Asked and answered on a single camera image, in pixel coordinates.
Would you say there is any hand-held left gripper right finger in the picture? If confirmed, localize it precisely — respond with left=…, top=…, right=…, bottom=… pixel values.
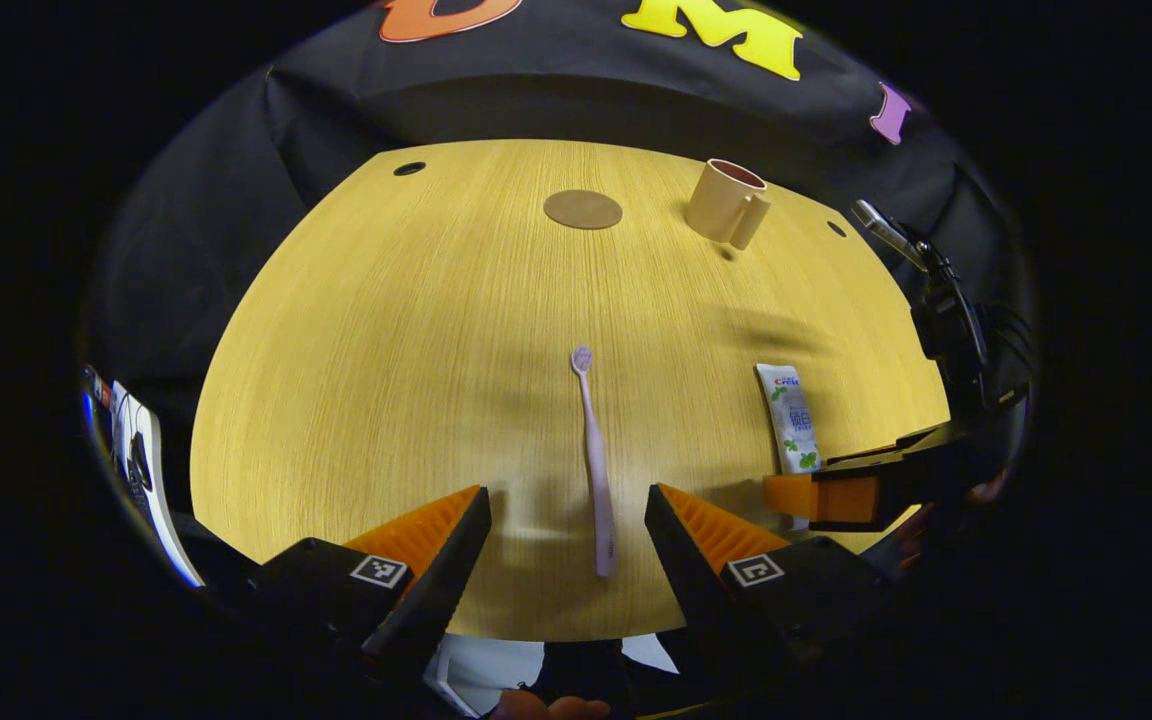
left=644, top=484, right=897, bottom=691

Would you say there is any beige cup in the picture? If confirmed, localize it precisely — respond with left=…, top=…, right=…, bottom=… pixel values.
left=685, top=158, right=772, bottom=251

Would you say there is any pink toothbrush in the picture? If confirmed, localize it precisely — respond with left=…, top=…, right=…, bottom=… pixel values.
left=570, top=345, right=619, bottom=579

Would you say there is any brown round coaster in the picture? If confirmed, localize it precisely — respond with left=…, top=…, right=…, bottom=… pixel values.
left=543, top=189, right=624, bottom=231

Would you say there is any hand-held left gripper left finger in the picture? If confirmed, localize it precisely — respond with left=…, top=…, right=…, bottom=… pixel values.
left=254, top=486, right=493, bottom=691

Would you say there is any white side table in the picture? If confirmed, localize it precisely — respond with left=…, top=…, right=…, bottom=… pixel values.
left=111, top=380, right=207, bottom=589

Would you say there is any person's white clothing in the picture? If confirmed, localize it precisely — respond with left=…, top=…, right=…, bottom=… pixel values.
left=424, top=632, right=679, bottom=716

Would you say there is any white toothpaste tube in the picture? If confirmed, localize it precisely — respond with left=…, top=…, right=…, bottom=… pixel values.
left=755, top=363, right=823, bottom=475

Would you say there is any computer monitor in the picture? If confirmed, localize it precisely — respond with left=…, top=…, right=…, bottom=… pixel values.
left=84, top=365, right=117, bottom=441

